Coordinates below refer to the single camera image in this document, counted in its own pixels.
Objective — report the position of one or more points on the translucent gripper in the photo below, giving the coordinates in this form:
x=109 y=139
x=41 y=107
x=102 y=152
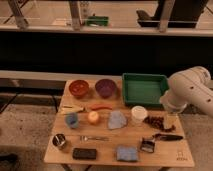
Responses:
x=169 y=120

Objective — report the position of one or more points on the light blue towel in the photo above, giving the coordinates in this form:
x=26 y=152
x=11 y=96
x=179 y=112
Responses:
x=116 y=120

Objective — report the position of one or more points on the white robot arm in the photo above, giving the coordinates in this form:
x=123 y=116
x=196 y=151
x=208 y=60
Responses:
x=187 y=87

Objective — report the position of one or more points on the white plastic cup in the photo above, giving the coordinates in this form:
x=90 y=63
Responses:
x=138 y=114

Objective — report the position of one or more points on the blue plastic cup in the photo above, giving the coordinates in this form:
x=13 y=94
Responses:
x=72 y=120

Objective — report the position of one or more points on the small metal cup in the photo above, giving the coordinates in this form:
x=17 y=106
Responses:
x=59 y=141

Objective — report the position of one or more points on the bunch of dark grapes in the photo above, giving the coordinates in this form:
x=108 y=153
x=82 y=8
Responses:
x=157 y=123

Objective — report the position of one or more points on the green plastic tray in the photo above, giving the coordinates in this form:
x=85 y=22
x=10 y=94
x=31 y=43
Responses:
x=143 y=89

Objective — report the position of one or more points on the blue folded cloth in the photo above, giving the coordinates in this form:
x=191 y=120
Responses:
x=126 y=154

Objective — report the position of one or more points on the purple bowl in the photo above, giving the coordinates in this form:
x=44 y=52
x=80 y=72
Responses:
x=105 y=87

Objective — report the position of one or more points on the red chili pepper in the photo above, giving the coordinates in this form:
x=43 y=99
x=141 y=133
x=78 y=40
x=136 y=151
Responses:
x=100 y=107

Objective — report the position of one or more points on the wooden table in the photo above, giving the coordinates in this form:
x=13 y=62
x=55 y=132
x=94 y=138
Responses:
x=167 y=154

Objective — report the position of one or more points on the silver fork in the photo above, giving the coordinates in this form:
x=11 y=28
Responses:
x=86 y=138

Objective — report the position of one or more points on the orange bowl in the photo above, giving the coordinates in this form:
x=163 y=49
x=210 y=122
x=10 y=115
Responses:
x=79 y=88

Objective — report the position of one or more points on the black rectangular sponge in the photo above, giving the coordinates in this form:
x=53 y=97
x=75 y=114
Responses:
x=82 y=153

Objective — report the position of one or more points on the yellow banana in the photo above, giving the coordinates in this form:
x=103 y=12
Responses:
x=70 y=109

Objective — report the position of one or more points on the dark machine on shelf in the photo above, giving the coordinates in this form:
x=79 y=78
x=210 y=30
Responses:
x=185 y=14

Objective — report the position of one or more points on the green box on shelf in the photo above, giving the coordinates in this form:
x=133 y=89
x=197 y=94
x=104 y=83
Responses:
x=97 y=20

